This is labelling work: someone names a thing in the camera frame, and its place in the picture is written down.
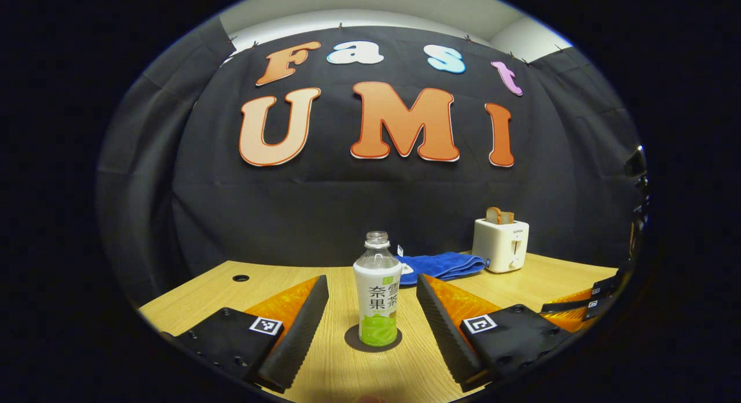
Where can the dark round coaster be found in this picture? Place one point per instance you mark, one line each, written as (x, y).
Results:
(351, 340)

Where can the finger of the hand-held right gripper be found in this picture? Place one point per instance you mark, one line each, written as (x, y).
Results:
(605, 286)
(573, 319)

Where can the cream toaster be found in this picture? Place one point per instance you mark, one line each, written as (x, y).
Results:
(501, 246)

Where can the black backdrop cloth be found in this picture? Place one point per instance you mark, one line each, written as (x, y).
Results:
(347, 200)

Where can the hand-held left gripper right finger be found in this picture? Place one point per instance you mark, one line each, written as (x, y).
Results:
(446, 333)

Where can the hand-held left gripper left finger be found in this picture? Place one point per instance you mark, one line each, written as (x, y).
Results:
(301, 333)

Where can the clear water bottle green label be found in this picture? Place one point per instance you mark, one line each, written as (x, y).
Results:
(377, 293)

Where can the blue folded towel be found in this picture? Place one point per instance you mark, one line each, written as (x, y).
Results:
(443, 266)

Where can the toasted bread slice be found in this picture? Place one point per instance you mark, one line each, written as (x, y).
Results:
(492, 216)
(507, 218)

